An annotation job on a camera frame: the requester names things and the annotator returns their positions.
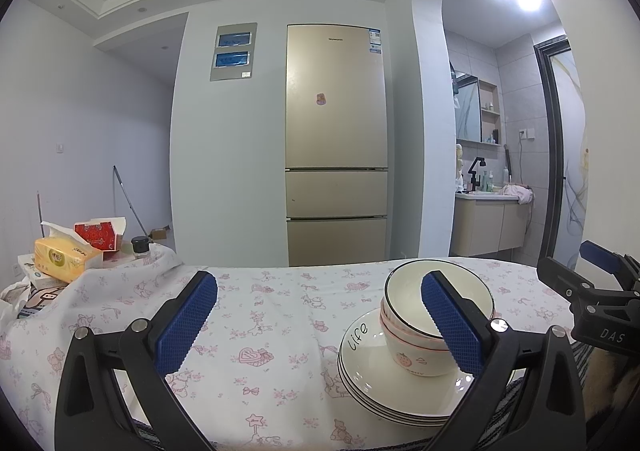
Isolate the pink printed tablecloth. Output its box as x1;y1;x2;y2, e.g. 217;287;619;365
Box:
0;243;576;451

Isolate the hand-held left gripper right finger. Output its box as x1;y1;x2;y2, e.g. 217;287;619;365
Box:
421;270;587;451

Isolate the white tissue box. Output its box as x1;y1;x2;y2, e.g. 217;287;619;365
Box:
17;253;71;289

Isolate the pink towel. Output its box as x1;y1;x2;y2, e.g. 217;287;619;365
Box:
501;184;533;204

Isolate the beige refrigerator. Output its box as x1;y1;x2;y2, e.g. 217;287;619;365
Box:
286;24;389;268

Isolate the white bowl with black rim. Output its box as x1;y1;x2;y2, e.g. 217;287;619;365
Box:
382;258;497;339

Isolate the yellow tissue pack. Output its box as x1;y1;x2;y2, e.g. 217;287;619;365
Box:
34;237;103;284

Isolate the mirror cabinet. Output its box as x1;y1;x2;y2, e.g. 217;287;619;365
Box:
452;71;502;146

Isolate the grey wall panel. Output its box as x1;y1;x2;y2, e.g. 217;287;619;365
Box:
208;22;258;82

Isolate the black faucet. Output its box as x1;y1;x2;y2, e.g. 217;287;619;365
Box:
467;158;487;192

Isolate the beige vanity cabinet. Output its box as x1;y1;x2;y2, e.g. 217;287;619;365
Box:
450;194;531;257

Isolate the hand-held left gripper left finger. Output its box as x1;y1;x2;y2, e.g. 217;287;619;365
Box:
54;270;218;451

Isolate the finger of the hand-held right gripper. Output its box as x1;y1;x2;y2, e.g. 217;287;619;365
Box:
536;256;608;314
579;240;640;292

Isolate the red box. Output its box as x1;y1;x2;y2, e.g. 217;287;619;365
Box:
74;217;127;252

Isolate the marbled sliding door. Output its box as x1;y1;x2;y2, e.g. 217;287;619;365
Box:
532;36;591;272

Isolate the cartoon printed bag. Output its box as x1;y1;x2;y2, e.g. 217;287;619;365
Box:
17;283;71;319

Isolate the metal mop pole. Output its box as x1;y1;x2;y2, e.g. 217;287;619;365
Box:
112;165;151;237

